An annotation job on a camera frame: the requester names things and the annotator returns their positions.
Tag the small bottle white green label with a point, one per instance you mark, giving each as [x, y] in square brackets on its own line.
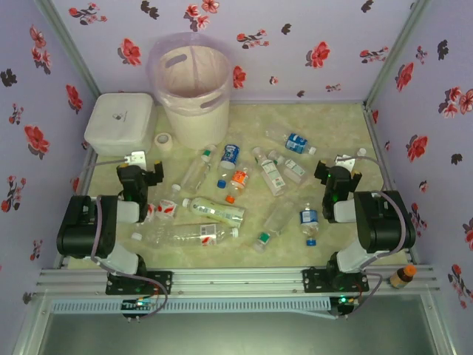
[293, 170]

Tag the blue label bottle white cap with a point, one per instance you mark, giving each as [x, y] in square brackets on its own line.
[295, 142]

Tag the large bottle white green label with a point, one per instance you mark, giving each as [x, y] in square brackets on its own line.
[271, 177]

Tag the clear bottle without label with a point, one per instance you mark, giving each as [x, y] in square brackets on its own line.
[279, 218]

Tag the yellow green drink bottle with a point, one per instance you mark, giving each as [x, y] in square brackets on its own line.
[214, 211]

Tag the long clear bottle red label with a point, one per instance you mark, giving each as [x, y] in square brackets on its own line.
[184, 236]

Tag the orange label bottle orange cap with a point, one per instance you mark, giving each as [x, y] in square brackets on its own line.
[238, 181]

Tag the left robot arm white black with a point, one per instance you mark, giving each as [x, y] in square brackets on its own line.
[81, 229]

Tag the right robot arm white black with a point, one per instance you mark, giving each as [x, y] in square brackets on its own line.
[384, 225]

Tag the white plastic bin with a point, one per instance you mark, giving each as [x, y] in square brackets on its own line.
[199, 125]

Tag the purple plastic bin liner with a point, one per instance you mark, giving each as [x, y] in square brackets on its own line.
[207, 77]

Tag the tiny bottle white cap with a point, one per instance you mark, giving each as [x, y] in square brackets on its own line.
[361, 151]

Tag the cream masking tape roll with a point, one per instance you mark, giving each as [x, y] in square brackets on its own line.
[162, 147]

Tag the white fabric zip case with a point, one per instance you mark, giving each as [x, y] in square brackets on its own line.
[118, 118]

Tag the clear bottle blue cap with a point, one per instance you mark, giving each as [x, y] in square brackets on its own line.
[221, 183]

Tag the brown bottle orange cap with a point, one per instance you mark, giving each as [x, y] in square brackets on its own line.
[401, 277]

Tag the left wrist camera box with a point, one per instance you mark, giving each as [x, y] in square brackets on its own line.
[136, 158]

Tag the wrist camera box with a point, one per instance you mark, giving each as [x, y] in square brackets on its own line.
[344, 159]
[136, 158]

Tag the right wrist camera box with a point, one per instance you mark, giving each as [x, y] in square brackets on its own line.
[344, 159]

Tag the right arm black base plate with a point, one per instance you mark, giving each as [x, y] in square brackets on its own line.
[314, 279]

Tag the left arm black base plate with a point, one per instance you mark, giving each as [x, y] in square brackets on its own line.
[162, 281]

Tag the aluminium front rail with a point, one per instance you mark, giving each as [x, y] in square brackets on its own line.
[236, 281]

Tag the aluminium corner post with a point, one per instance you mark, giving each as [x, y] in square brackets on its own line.
[399, 48]
[70, 44]

